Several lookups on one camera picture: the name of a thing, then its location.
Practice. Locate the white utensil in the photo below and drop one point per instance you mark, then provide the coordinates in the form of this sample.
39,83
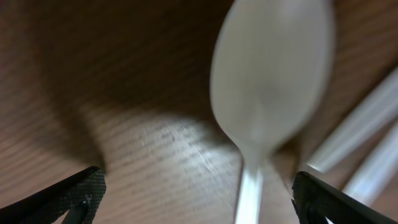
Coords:
376,171

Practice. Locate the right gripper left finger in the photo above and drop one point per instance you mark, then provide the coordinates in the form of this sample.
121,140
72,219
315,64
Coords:
79,194

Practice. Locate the white spoon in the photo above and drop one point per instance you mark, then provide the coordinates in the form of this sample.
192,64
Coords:
270,65

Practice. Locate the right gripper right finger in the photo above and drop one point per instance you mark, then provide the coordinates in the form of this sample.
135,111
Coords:
316,202

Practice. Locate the white spoon diagonal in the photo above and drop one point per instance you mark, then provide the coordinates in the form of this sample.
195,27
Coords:
376,110

